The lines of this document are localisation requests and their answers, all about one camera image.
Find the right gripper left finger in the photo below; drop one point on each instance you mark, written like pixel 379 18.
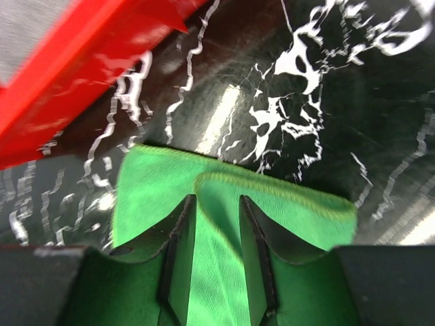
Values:
pixel 145 281

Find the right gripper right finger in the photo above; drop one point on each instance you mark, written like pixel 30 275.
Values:
pixel 292 282

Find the green towel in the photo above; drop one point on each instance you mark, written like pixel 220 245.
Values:
pixel 153 180

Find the grey towel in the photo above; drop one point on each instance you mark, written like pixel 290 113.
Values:
pixel 23 24

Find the red plastic tray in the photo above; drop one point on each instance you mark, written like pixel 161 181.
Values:
pixel 93 44

